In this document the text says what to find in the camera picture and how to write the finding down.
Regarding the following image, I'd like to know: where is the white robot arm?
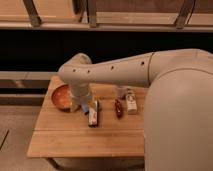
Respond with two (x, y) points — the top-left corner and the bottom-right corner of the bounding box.
(58, 49), (213, 171)

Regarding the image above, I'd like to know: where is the snack bar packet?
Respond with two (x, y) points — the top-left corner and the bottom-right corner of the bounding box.
(88, 101), (99, 126)

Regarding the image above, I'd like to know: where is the small white bottle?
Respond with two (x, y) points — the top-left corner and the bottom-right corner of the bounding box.
(126, 88), (137, 114)

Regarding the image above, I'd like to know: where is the blue grey small object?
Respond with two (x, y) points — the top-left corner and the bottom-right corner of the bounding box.
(81, 104), (89, 114)

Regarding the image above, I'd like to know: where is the wooden table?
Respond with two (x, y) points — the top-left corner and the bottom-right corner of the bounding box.
(27, 76), (146, 158)

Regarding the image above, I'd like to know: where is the orange bowl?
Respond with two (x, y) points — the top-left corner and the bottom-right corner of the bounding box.
(51, 84), (71, 110)

